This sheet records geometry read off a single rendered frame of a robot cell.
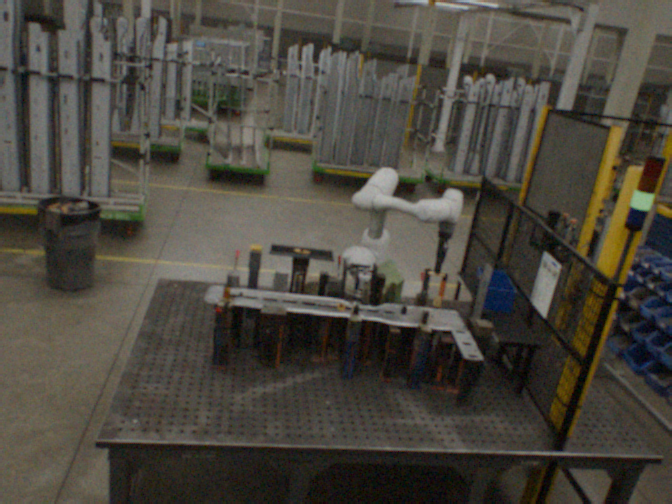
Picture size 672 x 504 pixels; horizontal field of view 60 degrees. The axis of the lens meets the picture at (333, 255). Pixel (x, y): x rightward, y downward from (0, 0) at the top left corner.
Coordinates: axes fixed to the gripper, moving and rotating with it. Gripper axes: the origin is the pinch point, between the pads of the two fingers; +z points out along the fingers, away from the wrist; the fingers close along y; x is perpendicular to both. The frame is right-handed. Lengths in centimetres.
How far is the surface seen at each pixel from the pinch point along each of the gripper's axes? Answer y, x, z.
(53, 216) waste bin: -176, -265, 60
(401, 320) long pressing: 8.5, -15.7, 28.8
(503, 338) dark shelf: 23.0, 34.2, 25.8
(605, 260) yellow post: 50, 57, -30
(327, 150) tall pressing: -695, -22, 78
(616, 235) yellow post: 51, 57, -42
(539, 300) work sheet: 10, 54, 9
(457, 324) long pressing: 6.4, 15.1, 28.9
